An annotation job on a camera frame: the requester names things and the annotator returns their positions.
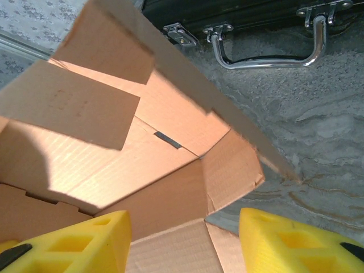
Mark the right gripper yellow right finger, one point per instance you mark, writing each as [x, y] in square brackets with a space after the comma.
[284, 251]

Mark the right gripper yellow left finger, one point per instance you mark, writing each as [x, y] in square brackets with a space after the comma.
[71, 251]

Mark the orange cardboard box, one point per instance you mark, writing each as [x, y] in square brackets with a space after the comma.
[159, 119]

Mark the aluminium corner post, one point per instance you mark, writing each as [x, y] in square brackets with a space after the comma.
[22, 45]

